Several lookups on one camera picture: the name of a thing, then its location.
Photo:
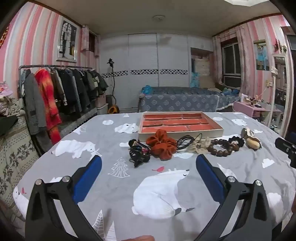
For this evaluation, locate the tan oval hair clip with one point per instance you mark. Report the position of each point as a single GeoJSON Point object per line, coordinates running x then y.
{"type": "Point", "coordinates": [253, 142]}

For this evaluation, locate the colourful wall poster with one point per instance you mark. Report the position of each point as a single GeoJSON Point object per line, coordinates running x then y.
{"type": "Point", "coordinates": [261, 55]}

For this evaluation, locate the metal clothes rack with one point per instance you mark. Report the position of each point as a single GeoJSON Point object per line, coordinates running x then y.
{"type": "Point", "coordinates": [69, 67]}

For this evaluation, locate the bed with blue bedspread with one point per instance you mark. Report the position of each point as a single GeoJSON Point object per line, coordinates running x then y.
{"type": "Point", "coordinates": [180, 100]}

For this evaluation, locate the black garment steamer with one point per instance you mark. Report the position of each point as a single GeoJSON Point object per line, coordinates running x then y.
{"type": "Point", "coordinates": [113, 106]}

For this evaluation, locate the round ceiling light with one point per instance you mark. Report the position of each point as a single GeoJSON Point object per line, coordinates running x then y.
{"type": "Point", "coordinates": [158, 17]}

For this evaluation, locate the grey hanging coat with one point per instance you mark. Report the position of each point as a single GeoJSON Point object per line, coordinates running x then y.
{"type": "Point", "coordinates": [34, 104]}

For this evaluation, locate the window with white frame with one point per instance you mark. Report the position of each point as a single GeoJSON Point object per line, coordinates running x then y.
{"type": "Point", "coordinates": [231, 64]}

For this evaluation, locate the person's left hand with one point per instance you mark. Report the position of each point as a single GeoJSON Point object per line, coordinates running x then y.
{"type": "Point", "coordinates": [142, 238]}

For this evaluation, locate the grey polar bear printed blanket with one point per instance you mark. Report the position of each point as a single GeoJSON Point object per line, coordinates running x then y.
{"type": "Point", "coordinates": [92, 129]}

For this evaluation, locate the short pink curtain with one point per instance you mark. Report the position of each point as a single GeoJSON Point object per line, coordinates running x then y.
{"type": "Point", "coordinates": [85, 39]}

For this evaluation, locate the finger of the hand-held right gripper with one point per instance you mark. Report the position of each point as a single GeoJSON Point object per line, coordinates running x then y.
{"type": "Point", "coordinates": [285, 144]}

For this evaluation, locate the row of dark hanging clothes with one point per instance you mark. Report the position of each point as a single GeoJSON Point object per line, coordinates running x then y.
{"type": "Point", "coordinates": [76, 92]}

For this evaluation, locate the narrow pink floral curtain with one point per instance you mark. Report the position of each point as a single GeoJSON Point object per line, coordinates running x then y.
{"type": "Point", "coordinates": [217, 60]}

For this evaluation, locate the white wardrobe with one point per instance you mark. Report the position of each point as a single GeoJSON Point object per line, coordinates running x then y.
{"type": "Point", "coordinates": [143, 88]}

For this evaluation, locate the pink hat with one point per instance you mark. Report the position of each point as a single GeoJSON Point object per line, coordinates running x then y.
{"type": "Point", "coordinates": [4, 89]}

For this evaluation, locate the beige flower hair clip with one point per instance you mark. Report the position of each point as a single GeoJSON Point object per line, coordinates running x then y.
{"type": "Point", "coordinates": [198, 146]}

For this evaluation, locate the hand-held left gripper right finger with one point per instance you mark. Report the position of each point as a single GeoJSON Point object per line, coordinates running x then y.
{"type": "Point", "coordinates": [209, 178]}

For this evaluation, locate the black scrunchie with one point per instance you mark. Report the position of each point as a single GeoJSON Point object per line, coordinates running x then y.
{"type": "Point", "coordinates": [240, 141]}

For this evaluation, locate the pink storage box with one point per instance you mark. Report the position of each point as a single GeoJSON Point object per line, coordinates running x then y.
{"type": "Point", "coordinates": [101, 99]}

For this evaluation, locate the floral patterned furniture cover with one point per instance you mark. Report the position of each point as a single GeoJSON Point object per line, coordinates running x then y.
{"type": "Point", "coordinates": [13, 157]}

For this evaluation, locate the white framed standing mirror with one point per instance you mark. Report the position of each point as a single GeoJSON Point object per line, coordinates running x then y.
{"type": "Point", "coordinates": [281, 92]}

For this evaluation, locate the orange fabric scrunchie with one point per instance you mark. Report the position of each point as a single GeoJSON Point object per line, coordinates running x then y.
{"type": "Point", "coordinates": [163, 147]}

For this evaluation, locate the blue pillow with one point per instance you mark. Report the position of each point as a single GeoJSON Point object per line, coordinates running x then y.
{"type": "Point", "coordinates": [146, 90]}

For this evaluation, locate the red compartment jewelry tray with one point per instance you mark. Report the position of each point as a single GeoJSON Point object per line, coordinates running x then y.
{"type": "Point", "coordinates": [175, 122]}

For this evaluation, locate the framed black and white wall poster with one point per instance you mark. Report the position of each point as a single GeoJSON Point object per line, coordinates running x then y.
{"type": "Point", "coordinates": [67, 41]}

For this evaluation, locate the pink nightstand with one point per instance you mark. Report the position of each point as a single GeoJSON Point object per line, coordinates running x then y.
{"type": "Point", "coordinates": [245, 107]}

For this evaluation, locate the dark cloth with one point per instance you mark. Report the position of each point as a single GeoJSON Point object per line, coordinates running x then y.
{"type": "Point", "coordinates": [8, 125]}

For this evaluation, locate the orange red hanging robe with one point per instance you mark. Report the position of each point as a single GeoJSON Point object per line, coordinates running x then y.
{"type": "Point", "coordinates": [49, 102]}

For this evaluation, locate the black hair claw clip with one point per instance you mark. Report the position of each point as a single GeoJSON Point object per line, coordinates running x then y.
{"type": "Point", "coordinates": [138, 160]}

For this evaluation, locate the blue hanging cloth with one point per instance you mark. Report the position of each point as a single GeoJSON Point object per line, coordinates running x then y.
{"type": "Point", "coordinates": [195, 80]}

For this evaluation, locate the white floor stand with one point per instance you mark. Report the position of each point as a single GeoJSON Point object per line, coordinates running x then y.
{"type": "Point", "coordinates": [274, 92]}

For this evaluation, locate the red flower wall decoration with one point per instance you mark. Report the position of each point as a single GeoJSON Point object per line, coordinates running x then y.
{"type": "Point", "coordinates": [280, 45]}

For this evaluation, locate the white storage box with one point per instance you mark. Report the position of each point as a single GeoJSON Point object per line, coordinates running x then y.
{"type": "Point", "coordinates": [103, 109]}

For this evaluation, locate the wide pink floral curtain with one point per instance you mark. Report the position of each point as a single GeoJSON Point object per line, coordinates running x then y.
{"type": "Point", "coordinates": [244, 58]}

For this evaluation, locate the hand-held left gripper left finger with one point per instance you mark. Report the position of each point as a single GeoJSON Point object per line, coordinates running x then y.
{"type": "Point", "coordinates": [89, 178]}

